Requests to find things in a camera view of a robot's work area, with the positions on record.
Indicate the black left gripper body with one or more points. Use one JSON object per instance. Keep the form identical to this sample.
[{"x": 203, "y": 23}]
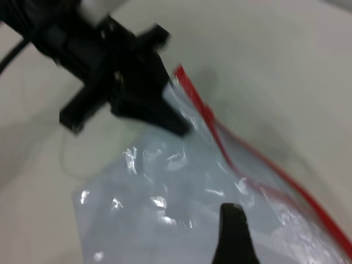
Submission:
[{"x": 82, "y": 60}]

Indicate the clear plastic red-zipper bag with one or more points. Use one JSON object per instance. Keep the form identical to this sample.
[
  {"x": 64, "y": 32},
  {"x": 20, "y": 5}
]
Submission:
[{"x": 192, "y": 176}]

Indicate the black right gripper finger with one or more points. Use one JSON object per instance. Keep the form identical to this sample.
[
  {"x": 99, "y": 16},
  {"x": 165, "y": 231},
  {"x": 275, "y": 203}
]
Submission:
[{"x": 233, "y": 236}]

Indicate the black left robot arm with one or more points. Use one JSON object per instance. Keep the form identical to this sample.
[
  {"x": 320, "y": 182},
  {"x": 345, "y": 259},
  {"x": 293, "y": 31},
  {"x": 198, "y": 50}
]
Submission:
[{"x": 41, "y": 16}]

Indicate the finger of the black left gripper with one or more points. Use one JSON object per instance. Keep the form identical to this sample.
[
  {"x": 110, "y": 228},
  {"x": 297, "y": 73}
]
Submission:
[
  {"x": 148, "y": 112},
  {"x": 143, "y": 74}
]

